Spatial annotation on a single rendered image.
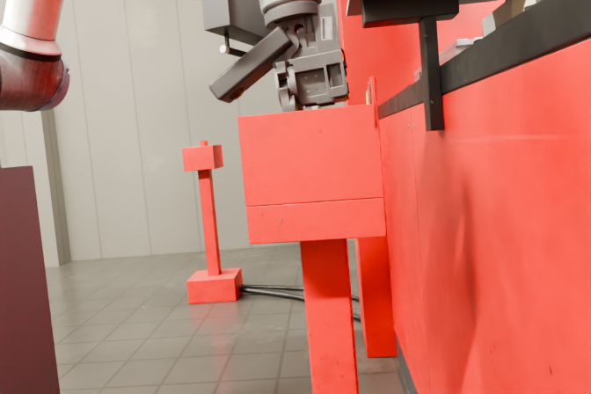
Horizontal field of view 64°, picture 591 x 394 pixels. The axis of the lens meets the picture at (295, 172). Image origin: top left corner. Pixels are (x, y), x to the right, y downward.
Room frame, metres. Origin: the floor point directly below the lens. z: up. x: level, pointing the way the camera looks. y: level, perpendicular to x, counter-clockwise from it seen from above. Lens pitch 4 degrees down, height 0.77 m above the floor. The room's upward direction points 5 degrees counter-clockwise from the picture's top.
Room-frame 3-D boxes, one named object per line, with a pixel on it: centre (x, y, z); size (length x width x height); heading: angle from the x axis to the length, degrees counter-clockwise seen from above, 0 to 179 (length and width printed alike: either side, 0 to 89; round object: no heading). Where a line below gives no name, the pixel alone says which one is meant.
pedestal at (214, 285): (2.45, 0.47, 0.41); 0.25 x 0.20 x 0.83; 86
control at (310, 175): (0.63, -0.03, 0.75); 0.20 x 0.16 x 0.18; 172
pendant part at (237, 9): (2.04, 0.16, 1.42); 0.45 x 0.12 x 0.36; 156
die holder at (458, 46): (1.29, -0.42, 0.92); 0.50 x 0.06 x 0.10; 176
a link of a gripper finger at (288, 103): (0.56, 0.00, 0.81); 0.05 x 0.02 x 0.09; 172
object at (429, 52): (0.75, -0.20, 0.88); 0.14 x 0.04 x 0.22; 86
